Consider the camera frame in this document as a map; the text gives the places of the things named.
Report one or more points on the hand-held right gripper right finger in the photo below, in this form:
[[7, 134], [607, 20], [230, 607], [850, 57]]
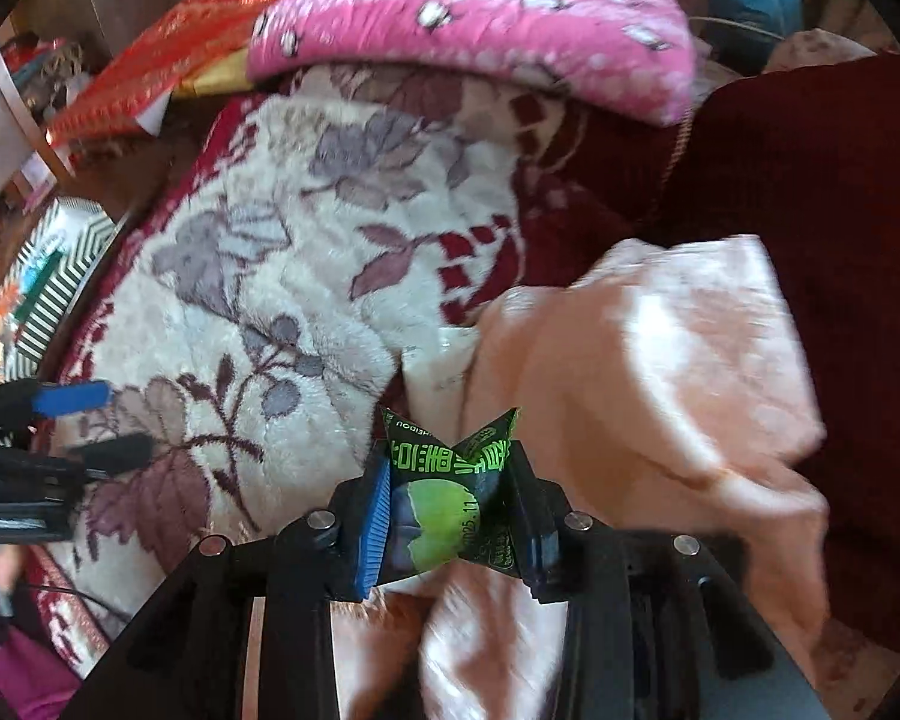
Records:
[[531, 532]]

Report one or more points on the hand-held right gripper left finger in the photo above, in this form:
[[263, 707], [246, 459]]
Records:
[[371, 532]]

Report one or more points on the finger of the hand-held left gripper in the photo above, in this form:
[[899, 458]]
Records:
[[71, 397], [116, 450]]

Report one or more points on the green snack packet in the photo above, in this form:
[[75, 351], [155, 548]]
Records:
[[442, 510]]

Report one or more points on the green white striped box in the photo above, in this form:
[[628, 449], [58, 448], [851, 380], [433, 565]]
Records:
[[60, 270]]

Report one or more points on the peach quilted cloth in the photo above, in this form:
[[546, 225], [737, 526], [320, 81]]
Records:
[[645, 390]]

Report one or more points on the magenta clothing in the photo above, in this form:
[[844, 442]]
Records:
[[15, 679]]

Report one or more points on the floral fleece blanket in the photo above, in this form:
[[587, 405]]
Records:
[[255, 255]]

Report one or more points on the wooden chair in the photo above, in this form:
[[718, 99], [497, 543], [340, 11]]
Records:
[[7, 120]]

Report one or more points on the yellow cloth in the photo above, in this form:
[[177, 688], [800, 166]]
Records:
[[214, 75]]

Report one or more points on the red gold patterned cloth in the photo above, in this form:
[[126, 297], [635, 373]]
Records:
[[165, 52]]

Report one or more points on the maroon cloth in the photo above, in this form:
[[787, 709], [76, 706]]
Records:
[[810, 187]]

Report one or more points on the pink penguin print pillow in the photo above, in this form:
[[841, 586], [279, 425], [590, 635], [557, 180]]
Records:
[[495, 22]]

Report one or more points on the beige floral cloth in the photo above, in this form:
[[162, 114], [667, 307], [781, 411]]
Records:
[[817, 49]]

